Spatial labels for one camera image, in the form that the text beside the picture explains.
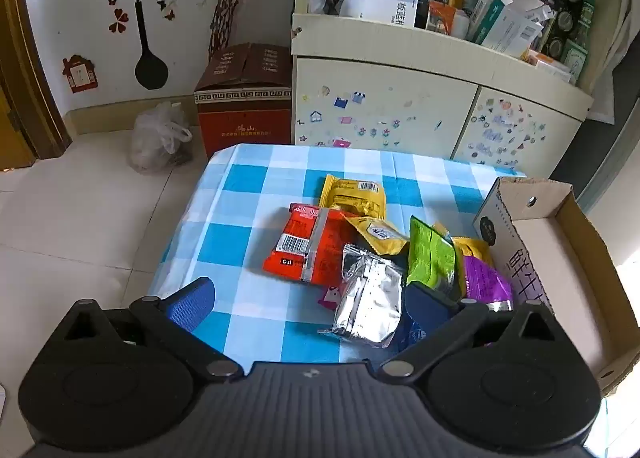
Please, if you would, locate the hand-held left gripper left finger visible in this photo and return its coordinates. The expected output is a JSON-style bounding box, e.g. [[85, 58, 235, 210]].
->
[[47, 276, 246, 382]]

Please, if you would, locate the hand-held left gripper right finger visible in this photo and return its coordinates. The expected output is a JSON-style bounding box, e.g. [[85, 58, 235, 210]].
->
[[378, 282, 569, 382]]

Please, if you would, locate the blue snack packet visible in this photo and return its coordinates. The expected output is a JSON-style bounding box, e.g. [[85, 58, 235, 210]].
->
[[392, 310, 443, 355]]

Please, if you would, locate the green snack packet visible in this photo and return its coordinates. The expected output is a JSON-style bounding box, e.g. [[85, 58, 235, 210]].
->
[[406, 214, 463, 301]]

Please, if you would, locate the silver foil snack packet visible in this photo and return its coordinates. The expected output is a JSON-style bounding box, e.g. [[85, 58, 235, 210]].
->
[[317, 243, 408, 350]]

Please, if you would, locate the purple snack packet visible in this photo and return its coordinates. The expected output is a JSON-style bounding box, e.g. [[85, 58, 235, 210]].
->
[[460, 250, 515, 313]]

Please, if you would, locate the yellow snack packet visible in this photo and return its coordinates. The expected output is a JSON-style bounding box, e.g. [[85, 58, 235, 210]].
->
[[450, 236, 496, 270], [320, 173, 388, 219], [345, 214, 411, 257]]

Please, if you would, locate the pink snack packet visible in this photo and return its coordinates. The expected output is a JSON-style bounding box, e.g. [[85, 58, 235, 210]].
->
[[317, 284, 346, 313]]

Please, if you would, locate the red snack packet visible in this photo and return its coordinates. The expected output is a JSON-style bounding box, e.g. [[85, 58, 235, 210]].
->
[[262, 203, 361, 286]]

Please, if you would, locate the cardboard box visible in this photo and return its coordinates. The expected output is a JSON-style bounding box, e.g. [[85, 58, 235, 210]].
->
[[472, 176, 640, 397]]

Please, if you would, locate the blue checked tablecloth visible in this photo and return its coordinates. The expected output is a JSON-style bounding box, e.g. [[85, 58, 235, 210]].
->
[[149, 143, 531, 365]]

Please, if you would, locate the red-brown cardboard carton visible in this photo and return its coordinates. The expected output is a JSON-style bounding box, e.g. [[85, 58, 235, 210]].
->
[[194, 42, 293, 161]]

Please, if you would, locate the cream cabinet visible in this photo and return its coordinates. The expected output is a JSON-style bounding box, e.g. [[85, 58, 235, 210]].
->
[[290, 0, 596, 174]]

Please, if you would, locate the yellow wooden door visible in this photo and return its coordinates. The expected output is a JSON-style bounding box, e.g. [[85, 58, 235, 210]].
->
[[0, 88, 37, 172]]

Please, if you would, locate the orange box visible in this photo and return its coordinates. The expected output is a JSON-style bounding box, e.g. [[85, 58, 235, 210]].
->
[[426, 0, 459, 35]]

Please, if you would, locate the white green medicine box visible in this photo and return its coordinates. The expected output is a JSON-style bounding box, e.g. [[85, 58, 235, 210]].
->
[[467, 0, 557, 58]]

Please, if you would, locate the white curtain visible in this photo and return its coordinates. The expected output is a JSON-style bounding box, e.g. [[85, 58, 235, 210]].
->
[[585, 0, 640, 125]]

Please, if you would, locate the black pack of round dials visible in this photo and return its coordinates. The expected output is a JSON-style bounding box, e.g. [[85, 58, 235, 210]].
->
[[542, 0, 589, 60]]

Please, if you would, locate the red house switch decal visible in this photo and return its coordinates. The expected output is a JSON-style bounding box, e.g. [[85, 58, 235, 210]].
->
[[62, 54, 100, 94]]

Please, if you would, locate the wooden door frame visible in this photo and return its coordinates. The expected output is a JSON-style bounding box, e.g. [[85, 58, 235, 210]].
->
[[0, 0, 74, 161]]

